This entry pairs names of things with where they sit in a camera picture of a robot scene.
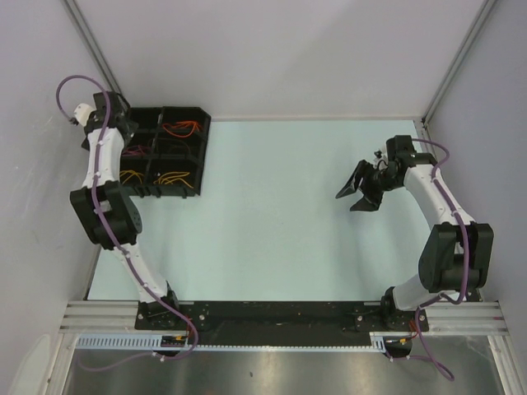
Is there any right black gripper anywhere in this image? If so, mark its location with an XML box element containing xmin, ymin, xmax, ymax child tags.
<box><xmin>336</xmin><ymin>160</ymin><xmax>400</xmax><ymax>211</ymax></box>

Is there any pink thin cable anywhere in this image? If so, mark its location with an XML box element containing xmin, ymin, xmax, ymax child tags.
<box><xmin>121</xmin><ymin>143</ymin><xmax>152</xmax><ymax>158</ymax></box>

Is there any brown thin cable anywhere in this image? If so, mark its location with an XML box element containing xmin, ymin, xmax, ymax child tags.
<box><xmin>154</xmin><ymin>137</ymin><xmax>197</xmax><ymax>160</ymax></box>

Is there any orange thin cable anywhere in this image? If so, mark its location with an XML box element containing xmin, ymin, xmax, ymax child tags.
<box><xmin>119</xmin><ymin>169</ymin><xmax>145</xmax><ymax>186</ymax></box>

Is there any red thin cable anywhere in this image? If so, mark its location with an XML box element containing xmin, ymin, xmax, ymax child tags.
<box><xmin>161</xmin><ymin>119</ymin><xmax>205</xmax><ymax>139</ymax></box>

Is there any yellow thin cable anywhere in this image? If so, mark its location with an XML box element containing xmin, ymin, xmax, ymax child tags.
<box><xmin>152</xmin><ymin>169</ymin><xmax>194</xmax><ymax>188</ymax></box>

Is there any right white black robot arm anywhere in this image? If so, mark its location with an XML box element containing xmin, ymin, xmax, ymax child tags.
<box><xmin>336</xmin><ymin>135</ymin><xmax>494</xmax><ymax>330</ymax></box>

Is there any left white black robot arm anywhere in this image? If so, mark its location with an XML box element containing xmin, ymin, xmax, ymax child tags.
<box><xmin>70</xmin><ymin>91</ymin><xmax>182</xmax><ymax>329</ymax></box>

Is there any black compartment tray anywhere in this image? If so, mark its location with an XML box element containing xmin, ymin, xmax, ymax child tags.
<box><xmin>119</xmin><ymin>106</ymin><xmax>212</xmax><ymax>198</ymax></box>

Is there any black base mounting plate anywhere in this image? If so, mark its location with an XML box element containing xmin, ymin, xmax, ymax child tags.
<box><xmin>134</xmin><ymin>300</ymin><xmax>429</xmax><ymax>349</ymax></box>

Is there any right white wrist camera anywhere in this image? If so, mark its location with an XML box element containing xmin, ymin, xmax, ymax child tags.
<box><xmin>374</xmin><ymin>150</ymin><xmax>385</xmax><ymax>166</ymax></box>

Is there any aluminium frame rail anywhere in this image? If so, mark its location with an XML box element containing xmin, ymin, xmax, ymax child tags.
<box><xmin>60</xmin><ymin>301</ymin><xmax>509</xmax><ymax>336</ymax></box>

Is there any white slotted cable duct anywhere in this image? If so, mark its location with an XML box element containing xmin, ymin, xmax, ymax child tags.
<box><xmin>76</xmin><ymin>333</ymin><xmax>385</xmax><ymax>352</ymax></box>

